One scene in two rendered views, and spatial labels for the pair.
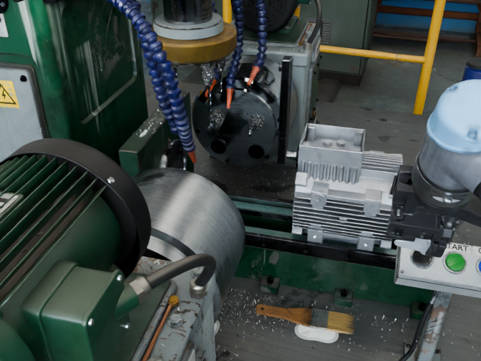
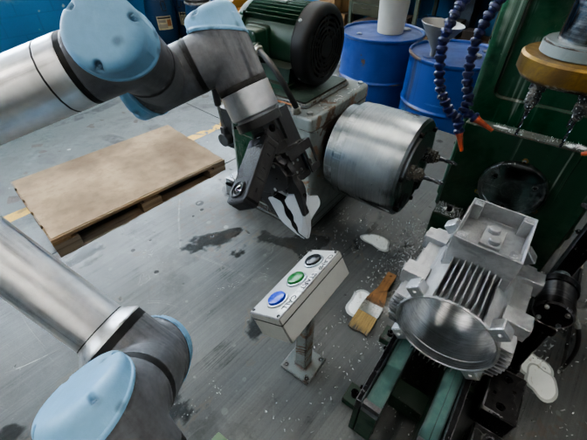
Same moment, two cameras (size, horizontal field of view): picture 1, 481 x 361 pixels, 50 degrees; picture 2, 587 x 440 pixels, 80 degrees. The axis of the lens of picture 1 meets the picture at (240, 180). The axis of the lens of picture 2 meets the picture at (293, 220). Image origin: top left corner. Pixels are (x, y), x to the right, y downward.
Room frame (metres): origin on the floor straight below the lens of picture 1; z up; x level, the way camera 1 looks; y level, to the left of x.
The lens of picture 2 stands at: (0.76, -0.68, 1.52)
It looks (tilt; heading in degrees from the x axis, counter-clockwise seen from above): 42 degrees down; 113
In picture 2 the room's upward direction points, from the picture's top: straight up
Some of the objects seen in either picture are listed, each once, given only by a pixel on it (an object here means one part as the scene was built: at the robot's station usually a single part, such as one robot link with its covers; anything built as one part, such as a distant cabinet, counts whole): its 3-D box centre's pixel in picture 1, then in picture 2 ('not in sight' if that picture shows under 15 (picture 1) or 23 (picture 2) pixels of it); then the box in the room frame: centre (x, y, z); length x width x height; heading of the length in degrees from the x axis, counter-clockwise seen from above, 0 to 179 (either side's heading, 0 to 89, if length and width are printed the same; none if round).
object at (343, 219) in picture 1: (346, 195); (462, 293); (0.89, -0.22, 1.01); 0.20 x 0.19 x 0.19; 76
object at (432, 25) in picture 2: not in sight; (438, 44); (0.70, 1.69, 0.93); 0.25 x 0.24 x 0.25; 71
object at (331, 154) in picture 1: (331, 152); (488, 243); (0.90, -0.18, 1.11); 0.12 x 0.11 x 0.07; 76
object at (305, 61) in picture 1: (268, 87); not in sight; (1.54, -0.09, 0.99); 0.35 x 0.31 x 0.37; 166
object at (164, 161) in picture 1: (174, 171); (510, 189); (0.98, 0.15, 1.02); 0.15 x 0.02 x 0.15; 166
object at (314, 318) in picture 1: (304, 316); (376, 300); (0.75, -0.13, 0.80); 0.21 x 0.05 x 0.01; 78
